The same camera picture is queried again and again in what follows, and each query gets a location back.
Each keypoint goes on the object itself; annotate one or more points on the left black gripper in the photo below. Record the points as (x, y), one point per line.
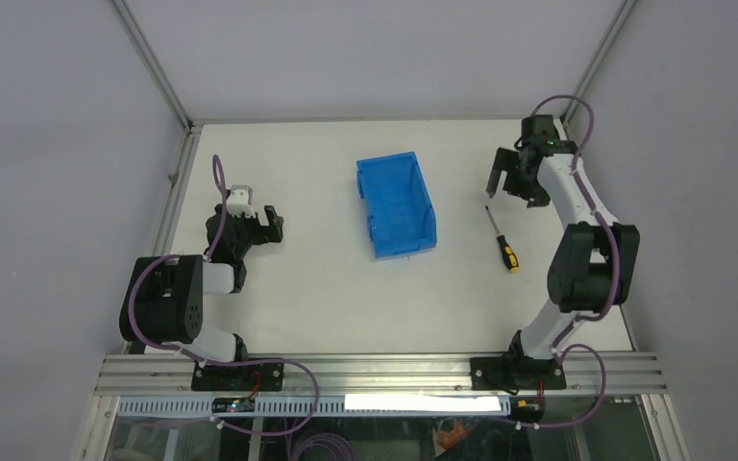
(270, 233)

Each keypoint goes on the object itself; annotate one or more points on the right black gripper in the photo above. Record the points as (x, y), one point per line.
(506, 160)

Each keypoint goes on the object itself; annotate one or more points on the black yellow screwdriver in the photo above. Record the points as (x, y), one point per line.
(509, 258)

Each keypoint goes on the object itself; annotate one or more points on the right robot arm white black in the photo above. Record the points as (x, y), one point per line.
(593, 264)

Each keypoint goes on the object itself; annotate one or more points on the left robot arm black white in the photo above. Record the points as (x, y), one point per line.
(164, 304)

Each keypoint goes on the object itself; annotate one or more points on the blue plastic bin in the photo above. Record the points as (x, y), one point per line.
(400, 217)

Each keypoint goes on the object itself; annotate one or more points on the small electronics board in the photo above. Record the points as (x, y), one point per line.
(233, 405)

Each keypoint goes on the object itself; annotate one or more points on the orange object below table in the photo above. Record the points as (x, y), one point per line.
(449, 432)

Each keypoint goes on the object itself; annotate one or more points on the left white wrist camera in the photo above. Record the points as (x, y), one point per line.
(239, 201)

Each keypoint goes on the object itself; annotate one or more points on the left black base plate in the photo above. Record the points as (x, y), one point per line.
(237, 375)

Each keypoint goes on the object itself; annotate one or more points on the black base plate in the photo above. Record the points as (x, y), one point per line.
(237, 375)
(500, 373)

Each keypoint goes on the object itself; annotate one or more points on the slotted cable duct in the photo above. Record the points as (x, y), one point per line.
(350, 405)

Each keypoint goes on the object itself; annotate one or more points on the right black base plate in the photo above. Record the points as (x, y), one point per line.
(500, 373)

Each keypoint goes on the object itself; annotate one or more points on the aluminium front rail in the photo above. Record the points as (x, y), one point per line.
(442, 374)

